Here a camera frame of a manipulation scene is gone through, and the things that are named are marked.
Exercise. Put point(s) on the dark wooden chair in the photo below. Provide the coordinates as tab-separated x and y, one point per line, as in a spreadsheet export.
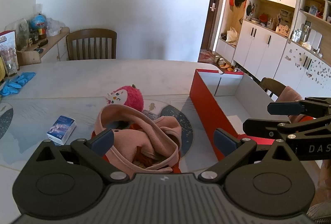
271	84

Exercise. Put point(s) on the person's right forearm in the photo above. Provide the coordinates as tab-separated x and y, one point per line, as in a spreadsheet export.
326	182

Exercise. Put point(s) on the white door lock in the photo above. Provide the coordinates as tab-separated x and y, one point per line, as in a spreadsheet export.
213	5

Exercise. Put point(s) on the red white carton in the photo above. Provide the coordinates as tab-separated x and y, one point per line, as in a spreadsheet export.
7	40

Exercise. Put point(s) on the blue white small box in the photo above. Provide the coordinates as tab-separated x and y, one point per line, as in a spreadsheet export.
60	129

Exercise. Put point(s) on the red cardboard box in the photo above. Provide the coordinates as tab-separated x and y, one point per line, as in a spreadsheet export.
206	105

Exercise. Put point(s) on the clear plastic bottle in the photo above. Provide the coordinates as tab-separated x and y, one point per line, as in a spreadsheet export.
9	61

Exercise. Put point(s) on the white plastic bag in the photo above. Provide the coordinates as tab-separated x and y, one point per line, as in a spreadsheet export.
232	35

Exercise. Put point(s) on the red pot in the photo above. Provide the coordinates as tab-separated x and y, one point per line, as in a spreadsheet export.
263	17

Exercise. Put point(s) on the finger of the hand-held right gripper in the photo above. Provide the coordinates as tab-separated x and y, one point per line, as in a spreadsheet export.
284	107
261	127

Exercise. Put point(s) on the cloth doll with red dress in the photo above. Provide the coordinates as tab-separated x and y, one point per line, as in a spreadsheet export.
155	136

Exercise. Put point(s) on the black round paddle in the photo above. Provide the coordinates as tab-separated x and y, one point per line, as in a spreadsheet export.
248	9

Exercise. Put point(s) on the cream storage box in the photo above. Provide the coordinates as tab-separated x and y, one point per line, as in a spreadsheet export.
282	30

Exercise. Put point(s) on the brown cardboard box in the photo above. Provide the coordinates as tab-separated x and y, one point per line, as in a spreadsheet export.
28	57

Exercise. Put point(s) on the black white patterned footwear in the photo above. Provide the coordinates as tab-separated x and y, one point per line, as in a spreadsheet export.
239	70

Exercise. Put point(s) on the wooden slat-back chair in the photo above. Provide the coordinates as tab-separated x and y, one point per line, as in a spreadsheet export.
90	32

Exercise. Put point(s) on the clear plastic bags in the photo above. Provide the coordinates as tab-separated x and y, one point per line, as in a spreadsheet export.
55	26

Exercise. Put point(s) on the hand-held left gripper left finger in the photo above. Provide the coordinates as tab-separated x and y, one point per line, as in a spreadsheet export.
103	141

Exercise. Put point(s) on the blue globe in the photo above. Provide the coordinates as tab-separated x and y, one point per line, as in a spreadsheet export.
38	22

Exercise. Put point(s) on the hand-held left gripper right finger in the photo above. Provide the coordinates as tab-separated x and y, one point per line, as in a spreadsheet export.
226	143

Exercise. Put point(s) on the pink plush toy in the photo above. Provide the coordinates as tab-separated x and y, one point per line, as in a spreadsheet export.
129	97

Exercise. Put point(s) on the red patterned rug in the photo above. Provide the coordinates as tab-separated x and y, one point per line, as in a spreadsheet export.
205	55

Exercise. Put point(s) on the dark sauce bottle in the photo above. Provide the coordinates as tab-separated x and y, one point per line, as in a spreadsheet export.
41	33

